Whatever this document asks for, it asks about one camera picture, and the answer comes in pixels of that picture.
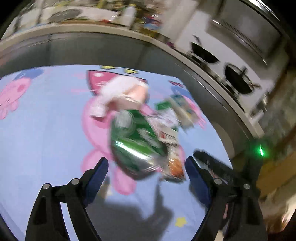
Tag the green crushed can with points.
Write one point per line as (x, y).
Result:
(135, 145)

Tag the black lidded wok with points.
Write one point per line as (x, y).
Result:
(239, 80)

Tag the blue cartoon pig tablecloth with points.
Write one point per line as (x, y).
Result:
(48, 136)

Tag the round metal pot lid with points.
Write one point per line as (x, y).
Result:
(64, 15)

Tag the white tissue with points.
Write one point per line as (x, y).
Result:
(100, 106)

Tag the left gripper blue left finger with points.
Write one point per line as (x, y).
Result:
(82, 192)

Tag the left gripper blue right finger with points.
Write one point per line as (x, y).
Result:
(213, 193)

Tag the black wok with handle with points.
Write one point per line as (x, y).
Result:
(201, 54)

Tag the stainless range hood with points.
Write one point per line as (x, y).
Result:
(253, 23)

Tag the orange white snack wrapper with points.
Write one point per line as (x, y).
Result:
(172, 166)

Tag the green white snack packet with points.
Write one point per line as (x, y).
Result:
(168, 114)

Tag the pink paper cup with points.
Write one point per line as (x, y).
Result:
(132, 98)

